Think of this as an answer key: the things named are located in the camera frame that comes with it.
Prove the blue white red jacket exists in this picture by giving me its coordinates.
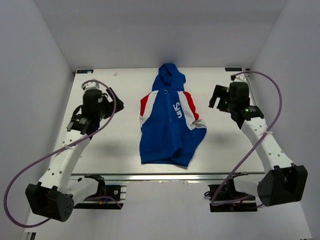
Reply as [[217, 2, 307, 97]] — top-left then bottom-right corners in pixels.
[[139, 63, 207, 168]]

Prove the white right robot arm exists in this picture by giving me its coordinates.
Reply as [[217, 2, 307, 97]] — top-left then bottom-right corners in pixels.
[[209, 82, 308, 207]]

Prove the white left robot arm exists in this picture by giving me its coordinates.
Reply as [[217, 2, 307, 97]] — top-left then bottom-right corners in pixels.
[[25, 87, 124, 222]]

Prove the blue right corner label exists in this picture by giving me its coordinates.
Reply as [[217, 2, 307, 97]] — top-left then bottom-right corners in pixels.
[[224, 67, 242, 72]]

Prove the blue corner label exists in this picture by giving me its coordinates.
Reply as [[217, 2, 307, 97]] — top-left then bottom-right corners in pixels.
[[224, 67, 242, 72], [76, 69, 94, 74]]

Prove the blue left corner label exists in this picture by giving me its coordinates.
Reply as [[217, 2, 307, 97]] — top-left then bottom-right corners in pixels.
[[76, 69, 94, 74]]

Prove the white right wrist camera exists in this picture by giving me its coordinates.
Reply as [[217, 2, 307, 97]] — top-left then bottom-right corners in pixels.
[[230, 73, 248, 83]]

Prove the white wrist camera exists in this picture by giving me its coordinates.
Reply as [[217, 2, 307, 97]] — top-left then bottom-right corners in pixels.
[[81, 79, 100, 91], [230, 73, 248, 83]]

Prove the aluminium table right rail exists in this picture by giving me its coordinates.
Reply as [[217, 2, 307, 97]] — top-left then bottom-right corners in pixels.
[[244, 68, 257, 106]]

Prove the aluminium table rail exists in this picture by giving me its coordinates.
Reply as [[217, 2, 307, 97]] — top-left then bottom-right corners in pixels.
[[244, 68, 257, 106], [69, 172, 266, 181]]

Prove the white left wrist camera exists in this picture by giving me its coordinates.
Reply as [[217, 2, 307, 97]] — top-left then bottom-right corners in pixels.
[[81, 79, 100, 91]]

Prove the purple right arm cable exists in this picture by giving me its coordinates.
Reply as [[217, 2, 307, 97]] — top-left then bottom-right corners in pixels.
[[211, 71, 283, 206]]

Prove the aluminium table front rail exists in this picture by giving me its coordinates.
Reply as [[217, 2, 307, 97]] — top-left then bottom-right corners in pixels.
[[69, 172, 266, 181]]

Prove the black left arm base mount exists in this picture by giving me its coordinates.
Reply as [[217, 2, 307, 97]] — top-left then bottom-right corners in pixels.
[[74, 174, 126, 210]]

